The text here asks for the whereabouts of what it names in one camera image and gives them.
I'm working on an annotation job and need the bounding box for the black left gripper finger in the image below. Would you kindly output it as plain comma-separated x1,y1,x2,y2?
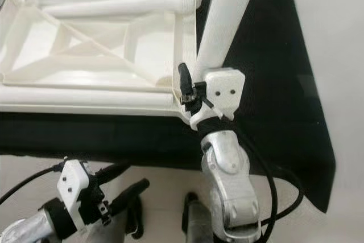
94,162,131,183
111,178,150,216

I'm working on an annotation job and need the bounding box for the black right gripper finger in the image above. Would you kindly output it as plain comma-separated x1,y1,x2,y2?
177,62,193,98

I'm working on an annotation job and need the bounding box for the white plastic children table top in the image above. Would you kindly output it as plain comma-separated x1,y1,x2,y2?
0,0,205,125

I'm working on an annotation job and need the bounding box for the black table cloth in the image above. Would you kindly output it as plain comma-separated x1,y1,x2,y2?
0,0,336,212

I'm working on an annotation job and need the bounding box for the silver black robot leg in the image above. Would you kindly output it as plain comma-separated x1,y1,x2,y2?
182,192,217,243

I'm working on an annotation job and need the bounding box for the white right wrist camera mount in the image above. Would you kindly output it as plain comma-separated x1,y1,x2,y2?
189,68,245,131

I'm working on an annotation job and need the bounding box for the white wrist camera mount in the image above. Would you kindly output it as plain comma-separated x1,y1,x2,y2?
58,159,97,226
189,68,245,131

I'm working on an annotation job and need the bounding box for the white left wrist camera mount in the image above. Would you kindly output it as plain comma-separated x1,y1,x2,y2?
58,159,97,226

